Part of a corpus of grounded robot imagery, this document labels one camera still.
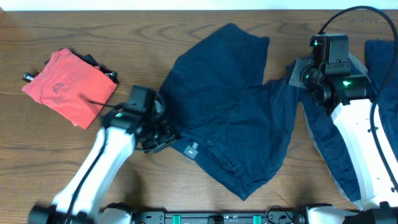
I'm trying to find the dark navy shorts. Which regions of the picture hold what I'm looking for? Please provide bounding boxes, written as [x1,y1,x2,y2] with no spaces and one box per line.
[159,24,300,200]

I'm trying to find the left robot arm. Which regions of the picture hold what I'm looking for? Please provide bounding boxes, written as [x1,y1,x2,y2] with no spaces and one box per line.
[28,85,179,224]

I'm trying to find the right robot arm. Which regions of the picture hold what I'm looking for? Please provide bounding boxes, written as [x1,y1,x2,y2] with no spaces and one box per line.
[289,34,397,223]

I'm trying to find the navy clothes pile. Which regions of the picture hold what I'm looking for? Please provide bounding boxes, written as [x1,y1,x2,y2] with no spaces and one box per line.
[299,40,397,209]

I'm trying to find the folded red t-shirt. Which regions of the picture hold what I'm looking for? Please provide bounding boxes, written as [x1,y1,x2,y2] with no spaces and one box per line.
[22,49,118,129]

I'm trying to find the black garment under red shirt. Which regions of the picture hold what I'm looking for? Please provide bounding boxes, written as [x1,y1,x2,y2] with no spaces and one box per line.
[22,53,119,84]

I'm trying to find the left black cable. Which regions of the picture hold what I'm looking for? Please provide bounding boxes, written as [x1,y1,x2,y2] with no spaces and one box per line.
[63,98,125,218]

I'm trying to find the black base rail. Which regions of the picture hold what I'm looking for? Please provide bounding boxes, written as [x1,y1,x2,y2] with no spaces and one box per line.
[102,203,358,224]

